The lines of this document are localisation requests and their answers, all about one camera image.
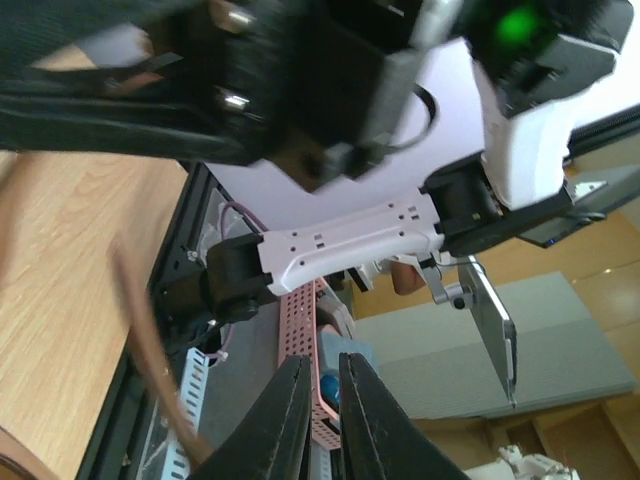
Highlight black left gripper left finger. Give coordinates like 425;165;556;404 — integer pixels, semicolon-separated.
189;356;311;480

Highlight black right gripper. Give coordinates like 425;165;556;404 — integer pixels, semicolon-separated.
1;1;425;191

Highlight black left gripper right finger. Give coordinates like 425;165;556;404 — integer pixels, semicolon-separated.
339;353;467;480

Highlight light blue slotted cable duct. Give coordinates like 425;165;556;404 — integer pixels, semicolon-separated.
149;348;212;479

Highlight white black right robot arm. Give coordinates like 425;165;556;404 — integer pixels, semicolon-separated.
1;1;634;323

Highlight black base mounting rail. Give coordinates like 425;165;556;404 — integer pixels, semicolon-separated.
76;166;219;479

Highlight grey tablet on mount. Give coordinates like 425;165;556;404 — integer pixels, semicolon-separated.
432;254;518;407

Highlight brown translucent sunglasses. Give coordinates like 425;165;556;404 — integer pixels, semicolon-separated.
1;241;169;479

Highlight pink perforated box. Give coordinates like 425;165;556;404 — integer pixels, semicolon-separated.
278;279;341;451

